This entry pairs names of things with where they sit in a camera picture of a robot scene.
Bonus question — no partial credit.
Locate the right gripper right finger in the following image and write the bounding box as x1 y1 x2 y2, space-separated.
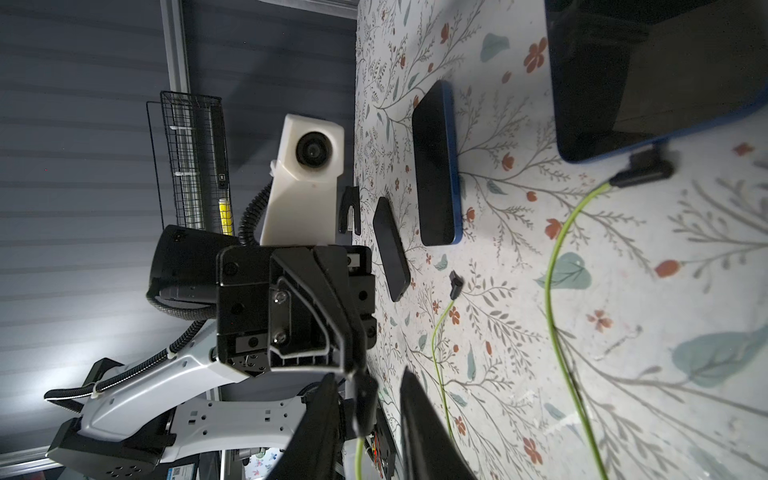
400 369 475 480

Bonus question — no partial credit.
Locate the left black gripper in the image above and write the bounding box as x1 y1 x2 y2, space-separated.
216 245 377 377

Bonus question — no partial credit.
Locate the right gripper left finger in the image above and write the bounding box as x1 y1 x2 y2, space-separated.
280 374 340 479

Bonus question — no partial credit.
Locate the black phone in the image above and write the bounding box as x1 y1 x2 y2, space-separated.
412 80 463 246
373 197 411 302
545 0 767 163

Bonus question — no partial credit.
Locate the green wired earphones tangle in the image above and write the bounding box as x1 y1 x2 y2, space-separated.
353 146 676 480

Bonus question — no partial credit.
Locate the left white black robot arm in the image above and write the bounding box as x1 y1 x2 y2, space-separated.
45 225 377 479

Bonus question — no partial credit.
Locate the floral table mat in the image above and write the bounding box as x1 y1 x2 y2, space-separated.
354 1 767 479

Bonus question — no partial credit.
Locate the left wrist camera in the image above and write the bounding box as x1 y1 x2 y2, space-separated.
259 114 345 246

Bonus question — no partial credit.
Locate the black wire wall basket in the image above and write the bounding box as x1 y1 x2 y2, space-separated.
155 91 235 236

